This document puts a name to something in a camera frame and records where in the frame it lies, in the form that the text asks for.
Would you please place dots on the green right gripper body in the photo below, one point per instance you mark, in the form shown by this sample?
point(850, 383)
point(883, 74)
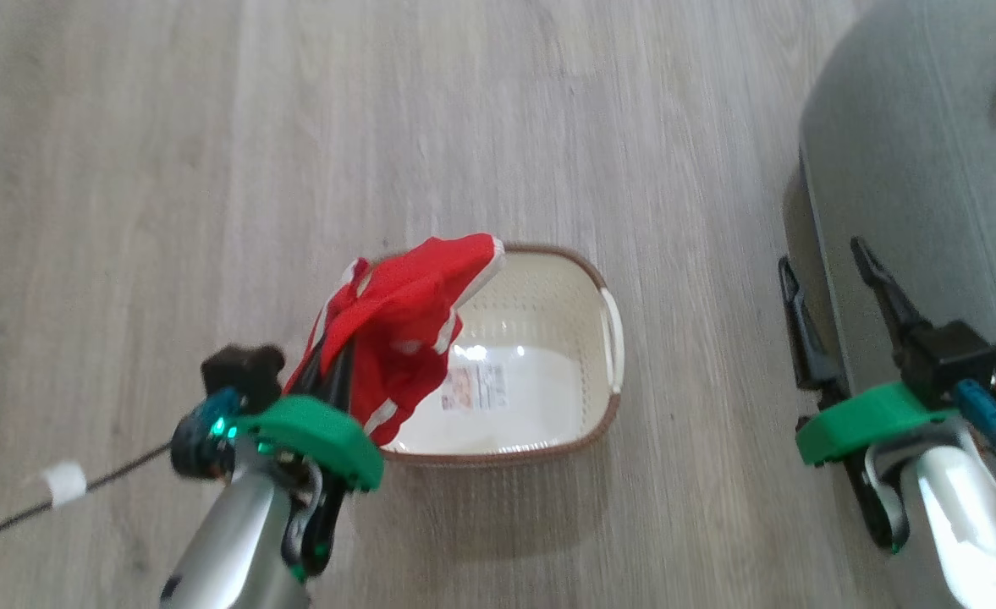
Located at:
point(870, 419)

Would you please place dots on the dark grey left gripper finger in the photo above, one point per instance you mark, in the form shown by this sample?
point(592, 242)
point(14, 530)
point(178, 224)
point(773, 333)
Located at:
point(320, 372)
point(343, 376)

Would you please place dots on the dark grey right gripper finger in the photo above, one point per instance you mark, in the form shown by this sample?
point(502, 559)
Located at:
point(887, 292)
point(806, 347)

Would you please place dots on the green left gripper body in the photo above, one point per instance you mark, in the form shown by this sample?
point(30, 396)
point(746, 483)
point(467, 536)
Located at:
point(328, 440)

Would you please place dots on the red white-striped garment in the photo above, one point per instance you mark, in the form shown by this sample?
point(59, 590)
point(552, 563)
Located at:
point(396, 313)

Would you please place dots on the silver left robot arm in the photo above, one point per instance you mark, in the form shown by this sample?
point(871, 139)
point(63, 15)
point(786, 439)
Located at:
point(227, 541)

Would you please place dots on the grey fabric sofa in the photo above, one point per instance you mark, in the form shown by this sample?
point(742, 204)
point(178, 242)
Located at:
point(929, 152)

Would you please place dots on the printed paper label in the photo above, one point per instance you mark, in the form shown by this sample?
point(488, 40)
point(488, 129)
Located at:
point(474, 389)

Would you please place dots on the white brown-rimmed laundry basket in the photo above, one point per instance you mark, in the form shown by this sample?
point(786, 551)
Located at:
point(548, 338)

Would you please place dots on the white tape tag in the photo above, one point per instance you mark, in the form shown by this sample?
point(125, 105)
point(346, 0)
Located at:
point(64, 484)

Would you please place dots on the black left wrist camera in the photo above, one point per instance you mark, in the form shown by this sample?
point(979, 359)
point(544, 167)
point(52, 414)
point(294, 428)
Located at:
point(244, 372)

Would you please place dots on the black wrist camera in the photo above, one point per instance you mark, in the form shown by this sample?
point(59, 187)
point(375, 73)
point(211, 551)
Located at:
point(946, 355)
point(244, 372)

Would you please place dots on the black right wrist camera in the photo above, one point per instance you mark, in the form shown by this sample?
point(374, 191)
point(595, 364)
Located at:
point(946, 355)

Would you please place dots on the blue right camera connector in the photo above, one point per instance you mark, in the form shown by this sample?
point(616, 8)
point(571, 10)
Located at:
point(980, 410)

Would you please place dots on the blue camera connector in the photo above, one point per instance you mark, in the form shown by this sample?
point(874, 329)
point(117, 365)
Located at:
point(980, 410)
point(214, 414)

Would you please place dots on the blue left camera connector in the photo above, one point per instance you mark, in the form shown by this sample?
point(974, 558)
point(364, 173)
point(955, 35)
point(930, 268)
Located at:
point(214, 414)

